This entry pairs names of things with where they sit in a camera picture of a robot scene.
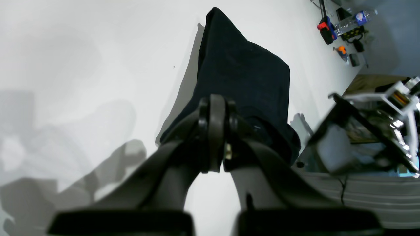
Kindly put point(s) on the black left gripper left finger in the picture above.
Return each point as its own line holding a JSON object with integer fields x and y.
{"x": 151, "y": 201}

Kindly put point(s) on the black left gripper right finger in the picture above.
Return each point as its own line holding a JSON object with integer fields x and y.
{"x": 276, "y": 201}

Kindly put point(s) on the black t-shirt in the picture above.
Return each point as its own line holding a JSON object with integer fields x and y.
{"x": 224, "y": 62}

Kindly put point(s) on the clear plastic water bottle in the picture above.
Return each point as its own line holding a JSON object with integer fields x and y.
{"x": 357, "y": 20}

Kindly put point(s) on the aluminium table frame rail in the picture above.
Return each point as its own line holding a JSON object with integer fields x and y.
{"x": 395, "y": 200}

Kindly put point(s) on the tools on wall rack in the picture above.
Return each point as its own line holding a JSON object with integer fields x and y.
{"x": 326, "y": 27}

